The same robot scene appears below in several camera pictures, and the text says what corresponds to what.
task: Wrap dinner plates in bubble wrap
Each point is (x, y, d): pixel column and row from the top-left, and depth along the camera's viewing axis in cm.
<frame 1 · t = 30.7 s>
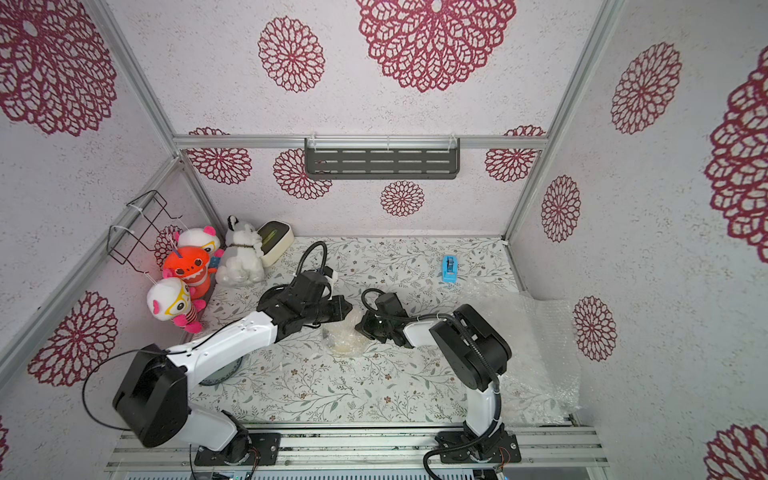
left hand: (351, 308, 84), fingers closed
right hand: (350, 324, 93), fingers closed
white pink plush toy top: (205, 239, 97), point 19 cm above the table
orange red plush toy: (191, 265, 90), point 19 cm above the table
white plush with yellow glasses: (170, 299, 82), point 19 cm above the table
grey white husky plush: (244, 263, 102), point 10 cm above the table
blue tape dispenser: (450, 268, 111), point 2 cm above the table
clear bubble wrap sheet: (538, 380, 85), point 2 cm above the table

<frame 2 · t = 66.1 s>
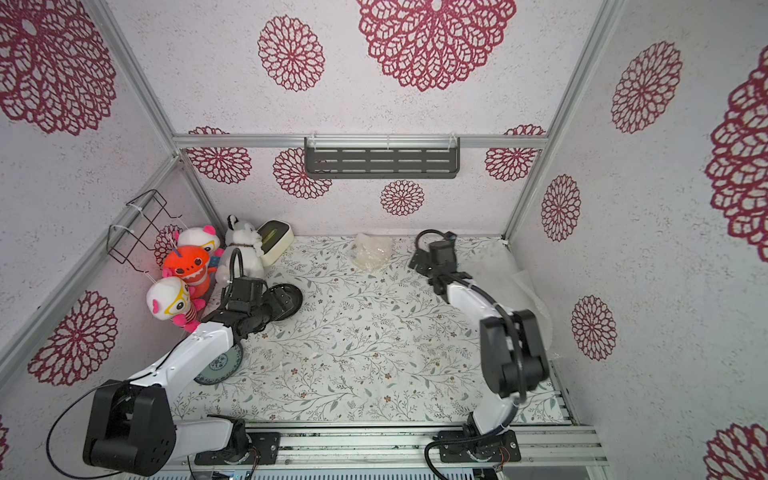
left hand: (282, 306, 89), fingers open
right hand: (425, 255, 94), fingers open
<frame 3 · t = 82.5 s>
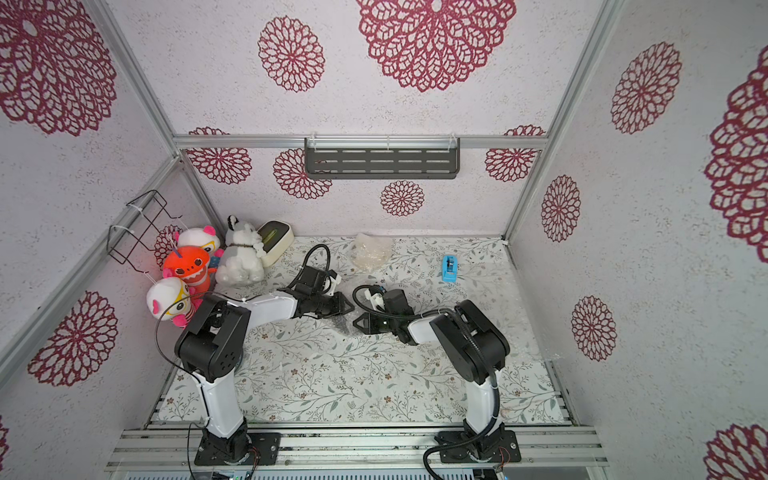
left hand: (352, 308, 96), fingers closed
right hand: (353, 321, 94), fingers open
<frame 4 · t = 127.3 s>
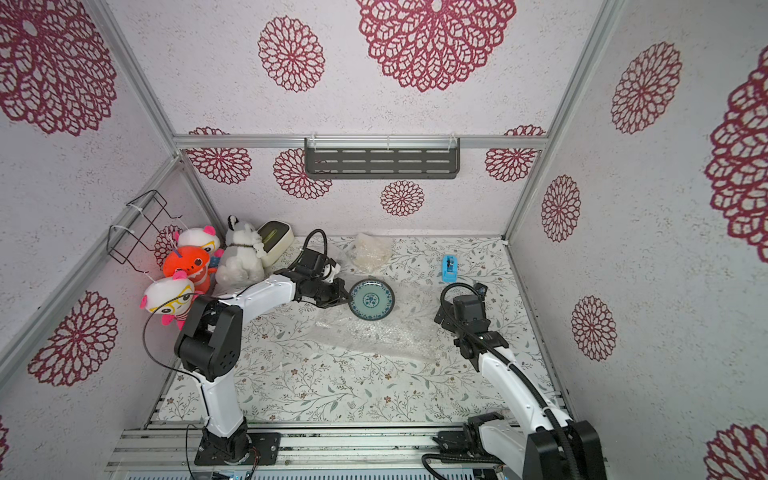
left hand: (352, 298, 93), fingers closed
right hand: (455, 309, 86), fingers open
blue patterned green plate: (372, 299, 97), point 7 cm above the table
